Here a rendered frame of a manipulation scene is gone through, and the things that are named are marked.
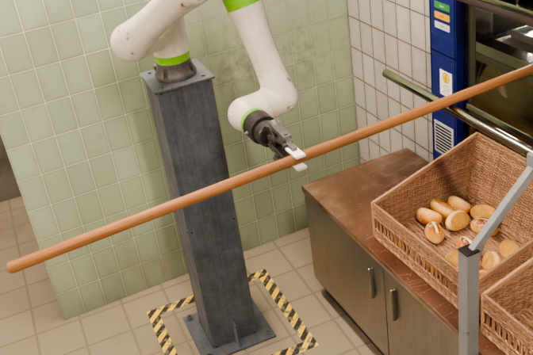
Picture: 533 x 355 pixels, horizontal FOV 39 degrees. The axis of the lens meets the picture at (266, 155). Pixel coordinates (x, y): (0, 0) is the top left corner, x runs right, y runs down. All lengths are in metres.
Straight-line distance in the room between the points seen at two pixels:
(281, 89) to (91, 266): 1.52
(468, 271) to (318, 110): 1.69
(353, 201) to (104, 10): 1.23
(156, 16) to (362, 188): 1.18
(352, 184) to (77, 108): 1.17
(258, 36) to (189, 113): 0.49
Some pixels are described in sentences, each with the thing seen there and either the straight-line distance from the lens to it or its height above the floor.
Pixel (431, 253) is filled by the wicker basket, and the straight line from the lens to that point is 2.43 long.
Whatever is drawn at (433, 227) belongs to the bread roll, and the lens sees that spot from 2.67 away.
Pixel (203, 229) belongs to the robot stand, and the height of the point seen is 0.60.
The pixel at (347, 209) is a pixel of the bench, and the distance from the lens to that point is 2.90.
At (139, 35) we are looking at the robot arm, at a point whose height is 1.44.
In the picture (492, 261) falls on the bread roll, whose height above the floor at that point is 0.65.
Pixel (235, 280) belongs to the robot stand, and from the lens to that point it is 3.07.
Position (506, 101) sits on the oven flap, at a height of 1.01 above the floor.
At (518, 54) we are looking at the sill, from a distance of 2.63.
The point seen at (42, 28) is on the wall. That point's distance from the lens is 3.03.
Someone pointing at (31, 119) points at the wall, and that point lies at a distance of 3.13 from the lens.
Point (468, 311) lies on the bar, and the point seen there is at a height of 0.76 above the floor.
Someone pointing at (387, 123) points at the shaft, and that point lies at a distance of 2.17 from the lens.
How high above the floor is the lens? 2.19
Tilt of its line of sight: 29 degrees down
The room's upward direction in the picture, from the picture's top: 9 degrees counter-clockwise
